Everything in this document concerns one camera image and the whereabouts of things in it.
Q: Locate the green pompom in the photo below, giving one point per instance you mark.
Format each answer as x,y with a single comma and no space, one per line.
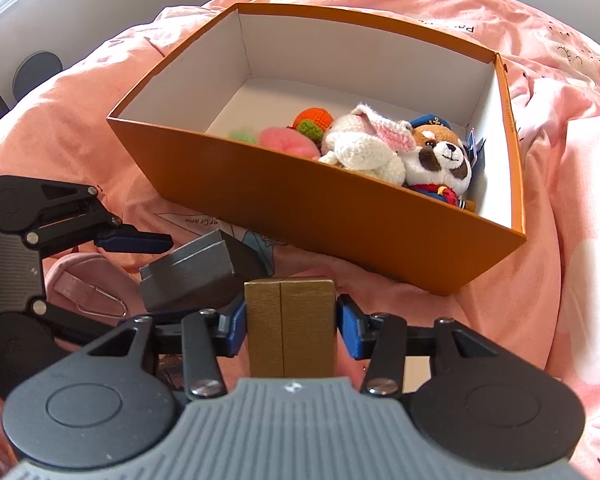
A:
242,135

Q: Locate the dark round chair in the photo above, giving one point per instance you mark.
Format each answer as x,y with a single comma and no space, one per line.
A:
37,75

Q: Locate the orange crochet ball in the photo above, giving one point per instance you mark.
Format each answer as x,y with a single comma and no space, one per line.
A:
312,114

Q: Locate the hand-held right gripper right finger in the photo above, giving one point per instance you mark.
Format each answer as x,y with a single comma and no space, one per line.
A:
349,327

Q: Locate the cream crochet bunny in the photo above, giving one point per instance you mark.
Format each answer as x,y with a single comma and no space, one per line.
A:
365,155

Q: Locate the pink pouch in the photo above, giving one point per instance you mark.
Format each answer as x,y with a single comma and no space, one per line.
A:
80,275

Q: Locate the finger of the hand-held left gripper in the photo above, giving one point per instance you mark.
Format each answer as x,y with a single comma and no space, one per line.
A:
80,322
135,242

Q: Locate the red panda sailor plush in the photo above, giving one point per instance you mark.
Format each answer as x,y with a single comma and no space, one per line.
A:
440,155

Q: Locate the grey gift box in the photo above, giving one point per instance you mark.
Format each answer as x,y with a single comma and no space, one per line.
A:
190,270

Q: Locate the gold box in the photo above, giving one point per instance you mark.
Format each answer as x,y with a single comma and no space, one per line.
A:
290,325

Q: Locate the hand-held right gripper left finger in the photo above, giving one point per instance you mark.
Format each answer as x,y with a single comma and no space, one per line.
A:
234,330

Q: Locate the pink pompom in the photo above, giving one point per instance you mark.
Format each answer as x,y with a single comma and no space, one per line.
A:
285,141

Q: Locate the orange cardboard box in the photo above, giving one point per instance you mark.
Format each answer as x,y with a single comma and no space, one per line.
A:
330,210

